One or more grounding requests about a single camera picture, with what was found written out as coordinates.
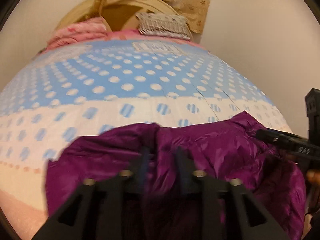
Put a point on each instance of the grey patterned pillow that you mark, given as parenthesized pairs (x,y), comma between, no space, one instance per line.
(162,26)

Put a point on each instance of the purple hooded puffer jacket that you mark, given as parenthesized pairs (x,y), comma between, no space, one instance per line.
(220,150)

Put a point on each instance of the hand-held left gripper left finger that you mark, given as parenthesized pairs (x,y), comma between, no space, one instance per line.
(145,162)

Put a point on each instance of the pink folded blanket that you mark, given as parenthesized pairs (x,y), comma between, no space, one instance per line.
(77,32)

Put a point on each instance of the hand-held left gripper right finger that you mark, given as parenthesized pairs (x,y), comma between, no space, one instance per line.
(181,165)

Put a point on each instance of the cream wooden headboard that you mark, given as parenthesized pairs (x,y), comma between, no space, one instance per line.
(120,12)

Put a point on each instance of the beige floral window curtain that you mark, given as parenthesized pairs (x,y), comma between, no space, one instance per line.
(195,7)

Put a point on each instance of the person's right hand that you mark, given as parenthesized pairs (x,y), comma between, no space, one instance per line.
(313,178)

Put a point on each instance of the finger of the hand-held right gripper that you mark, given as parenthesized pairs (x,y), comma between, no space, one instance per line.
(287,142)

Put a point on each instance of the polka dot bed sheet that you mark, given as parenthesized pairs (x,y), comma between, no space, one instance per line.
(125,80)

